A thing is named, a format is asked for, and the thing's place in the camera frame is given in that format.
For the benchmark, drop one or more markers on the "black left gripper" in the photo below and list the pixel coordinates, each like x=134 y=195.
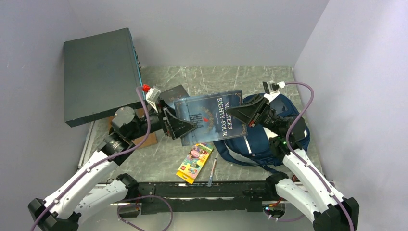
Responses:
x=176 y=126

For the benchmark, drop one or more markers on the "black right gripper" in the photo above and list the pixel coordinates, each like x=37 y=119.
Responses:
x=251 y=111

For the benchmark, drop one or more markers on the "Nineteen Eighty-Four book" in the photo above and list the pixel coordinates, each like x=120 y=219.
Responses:
x=209 y=114

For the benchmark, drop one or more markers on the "navy blue student backpack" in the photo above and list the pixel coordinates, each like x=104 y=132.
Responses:
x=258 y=148

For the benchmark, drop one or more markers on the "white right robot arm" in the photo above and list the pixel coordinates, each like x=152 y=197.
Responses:
x=299 y=182

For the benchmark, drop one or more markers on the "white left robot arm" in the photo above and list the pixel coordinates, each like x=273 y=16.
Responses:
x=73 y=202

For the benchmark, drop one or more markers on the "wooden board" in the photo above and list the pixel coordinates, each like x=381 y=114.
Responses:
x=148 y=138

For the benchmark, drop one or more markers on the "yellow crayon box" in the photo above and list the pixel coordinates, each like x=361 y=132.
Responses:
x=194 y=162

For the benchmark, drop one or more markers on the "blue pen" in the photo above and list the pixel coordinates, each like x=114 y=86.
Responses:
x=209 y=184

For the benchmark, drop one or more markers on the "dark grey metal equipment box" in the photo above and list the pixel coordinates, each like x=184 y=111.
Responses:
x=101 y=73

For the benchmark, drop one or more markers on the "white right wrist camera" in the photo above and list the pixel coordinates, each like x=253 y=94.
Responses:
x=271 y=87

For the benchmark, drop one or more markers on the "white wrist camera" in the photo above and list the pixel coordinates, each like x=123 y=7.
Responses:
x=271 y=87
x=152 y=95

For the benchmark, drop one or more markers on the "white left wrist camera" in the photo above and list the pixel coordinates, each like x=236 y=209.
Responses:
x=152 y=95

